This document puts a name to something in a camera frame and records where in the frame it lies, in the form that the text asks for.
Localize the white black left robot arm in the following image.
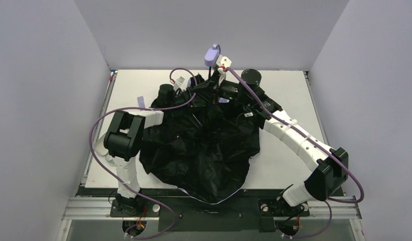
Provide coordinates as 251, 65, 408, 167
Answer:
100, 93, 196, 215

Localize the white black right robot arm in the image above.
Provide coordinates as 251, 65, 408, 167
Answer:
209, 65, 349, 207

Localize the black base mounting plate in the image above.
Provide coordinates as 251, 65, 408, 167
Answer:
110, 189, 310, 232

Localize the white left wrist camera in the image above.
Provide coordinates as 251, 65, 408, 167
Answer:
172, 77, 185, 91

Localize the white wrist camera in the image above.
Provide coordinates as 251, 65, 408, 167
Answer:
172, 77, 185, 91
214, 55, 232, 74

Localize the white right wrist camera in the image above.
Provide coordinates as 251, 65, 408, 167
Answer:
214, 55, 232, 74

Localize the aluminium table edge rail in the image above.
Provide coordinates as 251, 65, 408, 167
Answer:
79, 69, 118, 187

